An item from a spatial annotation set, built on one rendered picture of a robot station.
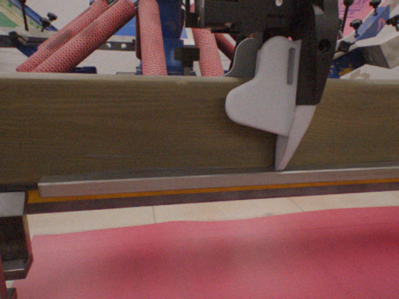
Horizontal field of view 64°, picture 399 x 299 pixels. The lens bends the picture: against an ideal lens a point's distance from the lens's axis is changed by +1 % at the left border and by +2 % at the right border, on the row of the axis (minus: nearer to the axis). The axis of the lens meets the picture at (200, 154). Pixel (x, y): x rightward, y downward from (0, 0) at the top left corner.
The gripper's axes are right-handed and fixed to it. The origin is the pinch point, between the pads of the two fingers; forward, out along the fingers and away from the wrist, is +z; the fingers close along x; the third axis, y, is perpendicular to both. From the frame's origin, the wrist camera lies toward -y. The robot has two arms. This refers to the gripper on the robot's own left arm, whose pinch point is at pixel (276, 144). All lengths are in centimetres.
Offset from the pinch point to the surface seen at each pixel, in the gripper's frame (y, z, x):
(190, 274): 7.3, 9.7, 2.6
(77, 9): 70, -45, -408
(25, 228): 18.5, 4.5, 2.5
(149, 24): 7, -12, -54
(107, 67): 40, 21, -408
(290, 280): -0.2, 9.8, 4.5
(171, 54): 0, -5, -74
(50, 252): 18.6, 9.7, -2.2
